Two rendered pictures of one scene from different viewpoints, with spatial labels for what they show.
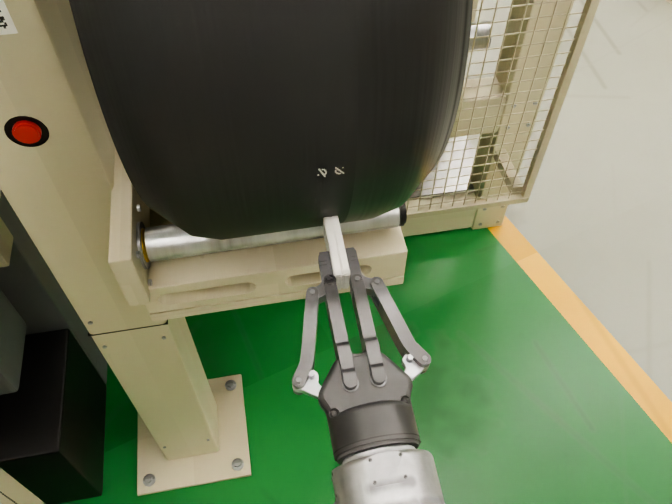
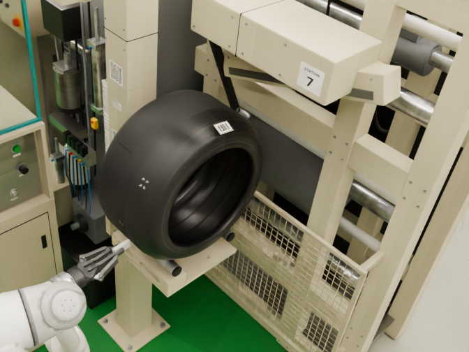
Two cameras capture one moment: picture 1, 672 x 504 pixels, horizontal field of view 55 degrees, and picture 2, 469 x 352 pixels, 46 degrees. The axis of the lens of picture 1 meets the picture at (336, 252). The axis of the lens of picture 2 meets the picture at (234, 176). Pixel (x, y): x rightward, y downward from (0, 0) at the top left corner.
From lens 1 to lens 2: 1.57 m
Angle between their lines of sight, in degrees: 37
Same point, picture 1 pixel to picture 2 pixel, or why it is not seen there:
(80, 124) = not seen: hidden behind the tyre
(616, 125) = not seen: outside the picture
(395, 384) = (89, 274)
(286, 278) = (139, 261)
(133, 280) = (108, 224)
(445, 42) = (143, 213)
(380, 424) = (74, 272)
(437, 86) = (139, 221)
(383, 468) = (63, 276)
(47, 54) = not seen: hidden behind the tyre
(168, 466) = (114, 324)
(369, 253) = (160, 274)
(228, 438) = (138, 338)
